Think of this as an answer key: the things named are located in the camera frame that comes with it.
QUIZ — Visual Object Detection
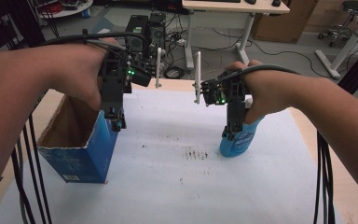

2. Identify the blue bottle with white cap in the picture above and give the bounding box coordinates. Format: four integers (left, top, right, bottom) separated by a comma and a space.
218, 115, 266, 159

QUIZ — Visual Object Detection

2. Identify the black keyboard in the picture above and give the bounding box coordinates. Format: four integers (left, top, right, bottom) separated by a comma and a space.
199, 0, 241, 4

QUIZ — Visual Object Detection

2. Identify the brown cardboard box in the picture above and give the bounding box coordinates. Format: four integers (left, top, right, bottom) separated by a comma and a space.
251, 0, 320, 44

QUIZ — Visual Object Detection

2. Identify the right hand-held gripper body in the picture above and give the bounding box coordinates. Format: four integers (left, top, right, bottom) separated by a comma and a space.
193, 50, 252, 119

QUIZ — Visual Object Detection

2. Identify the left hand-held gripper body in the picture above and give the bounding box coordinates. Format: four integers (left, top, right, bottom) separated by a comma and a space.
99, 46, 163, 110

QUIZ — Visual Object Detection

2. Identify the tangle of black floor cables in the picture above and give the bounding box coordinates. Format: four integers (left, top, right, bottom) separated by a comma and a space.
164, 13, 189, 80

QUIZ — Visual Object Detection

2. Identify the red cable coil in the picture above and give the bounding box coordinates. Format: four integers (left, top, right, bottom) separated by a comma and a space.
40, 2, 63, 14

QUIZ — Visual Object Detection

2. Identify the black stool with chrome base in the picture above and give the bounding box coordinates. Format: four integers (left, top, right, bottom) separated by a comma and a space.
317, 0, 358, 49

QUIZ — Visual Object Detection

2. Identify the person's left hand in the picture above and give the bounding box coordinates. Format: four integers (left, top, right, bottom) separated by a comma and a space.
44, 36, 119, 112

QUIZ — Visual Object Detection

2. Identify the person's right hand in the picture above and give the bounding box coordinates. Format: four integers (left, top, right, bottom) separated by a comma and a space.
225, 60, 294, 125

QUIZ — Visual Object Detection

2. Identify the round white table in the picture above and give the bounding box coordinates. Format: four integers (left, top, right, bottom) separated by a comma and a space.
33, 0, 94, 20

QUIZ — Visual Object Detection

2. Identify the long black floor cable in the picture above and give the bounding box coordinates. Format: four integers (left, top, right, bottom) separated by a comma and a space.
213, 27, 324, 78

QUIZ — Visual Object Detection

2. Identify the wooden desk with white legs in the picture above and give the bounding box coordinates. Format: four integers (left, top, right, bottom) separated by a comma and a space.
181, 0, 291, 71

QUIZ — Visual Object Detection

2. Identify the blue cardboard box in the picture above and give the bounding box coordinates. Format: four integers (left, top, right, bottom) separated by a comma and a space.
36, 94, 120, 185

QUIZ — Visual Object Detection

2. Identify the black computer tower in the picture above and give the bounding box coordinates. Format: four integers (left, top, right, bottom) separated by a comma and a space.
125, 14, 150, 52
148, 12, 168, 50

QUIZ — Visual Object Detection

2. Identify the black cable bundle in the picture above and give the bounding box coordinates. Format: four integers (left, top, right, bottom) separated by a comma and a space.
10, 30, 152, 224
217, 63, 337, 224

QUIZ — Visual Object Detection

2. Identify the white metal frame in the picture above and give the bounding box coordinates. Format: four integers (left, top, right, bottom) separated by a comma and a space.
315, 6, 358, 80

